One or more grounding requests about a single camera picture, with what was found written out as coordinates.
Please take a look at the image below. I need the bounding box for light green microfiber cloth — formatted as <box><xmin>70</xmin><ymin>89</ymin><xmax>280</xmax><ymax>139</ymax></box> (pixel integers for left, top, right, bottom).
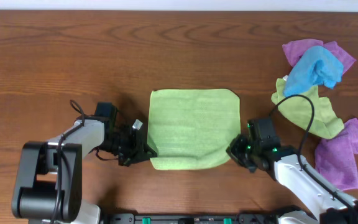
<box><xmin>147</xmin><ymin>89</ymin><xmax>241</xmax><ymax>170</ymax></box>

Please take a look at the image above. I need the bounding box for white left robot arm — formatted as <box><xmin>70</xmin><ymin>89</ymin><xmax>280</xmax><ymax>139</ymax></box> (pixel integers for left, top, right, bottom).
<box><xmin>11</xmin><ymin>117</ymin><xmax>157</xmax><ymax>223</ymax></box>

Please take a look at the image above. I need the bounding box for olive green microfiber cloth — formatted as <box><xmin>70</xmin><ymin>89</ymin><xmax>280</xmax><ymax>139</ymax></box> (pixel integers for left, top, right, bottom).
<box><xmin>270</xmin><ymin>77</ymin><xmax>345</xmax><ymax>140</ymax></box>

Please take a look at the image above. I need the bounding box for blue microfiber cloth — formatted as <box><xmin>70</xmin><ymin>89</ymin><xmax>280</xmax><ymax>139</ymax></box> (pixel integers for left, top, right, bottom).
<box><xmin>283</xmin><ymin>46</ymin><xmax>344</xmax><ymax>97</ymax></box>

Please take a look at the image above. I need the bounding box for purple cloth far side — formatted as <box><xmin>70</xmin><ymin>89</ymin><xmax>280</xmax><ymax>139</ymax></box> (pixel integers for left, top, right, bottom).
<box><xmin>282</xmin><ymin>38</ymin><xmax>357</xmax><ymax>75</ymax></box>

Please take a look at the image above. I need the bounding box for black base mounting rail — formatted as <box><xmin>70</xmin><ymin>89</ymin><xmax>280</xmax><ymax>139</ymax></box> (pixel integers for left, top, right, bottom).
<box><xmin>99</xmin><ymin>213</ymin><xmax>279</xmax><ymax>224</ymax></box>

